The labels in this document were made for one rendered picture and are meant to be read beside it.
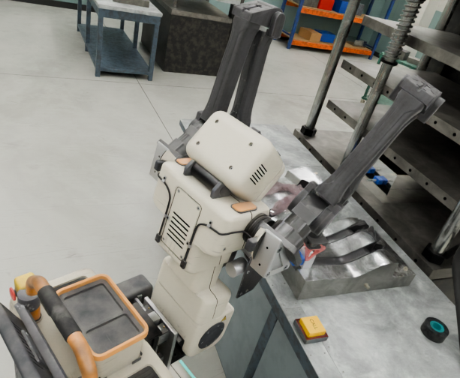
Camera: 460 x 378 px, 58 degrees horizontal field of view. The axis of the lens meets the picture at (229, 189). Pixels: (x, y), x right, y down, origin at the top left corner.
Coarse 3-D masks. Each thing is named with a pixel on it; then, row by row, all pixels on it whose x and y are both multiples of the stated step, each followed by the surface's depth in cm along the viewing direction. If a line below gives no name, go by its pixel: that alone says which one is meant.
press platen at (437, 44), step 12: (372, 24) 224; (384, 24) 216; (420, 36) 205; (432, 36) 217; (444, 36) 230; (456, 36) 245; (420, 48) 195; (432, 48) 189; (444, 48) 187; (456, 48) 197; (444, 60) 183; (456, 60) 177
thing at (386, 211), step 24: (312, 144) 256; (336, 144) 264; (336, 168) 235; (360, 192) 217; (384, 216) 202; (408, 216) 207; (432, 216) 213; (408, 240) 188; (432, 240) 193; (456, 240) 198; (432, 264) 177
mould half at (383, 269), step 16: (336, 224) 162; (352, 240) 155; (368, 240) 154; (320, 256) 147; (368, 256) 148; (384, 256) 147; (288, 272) 144; (304, 272) 137; (320, 272) 139; (336, 272) 142; (352, 272) 144; (368, 272) 144; (384, 272) 147; (400, 272) 154; (304, 288) 136; (320, 288) 139; (336, 288) 143; (352, 288) 146; (384, 288) 153
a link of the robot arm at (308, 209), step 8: (312, 192) 103; (304, 200) 101; (312, 200) 101; (320, 200) 102; (296, 208) 100; (304, 208) 100; (312, 208) 101; (320, 208) 101; (304, 216) 99; (312, 216) 99
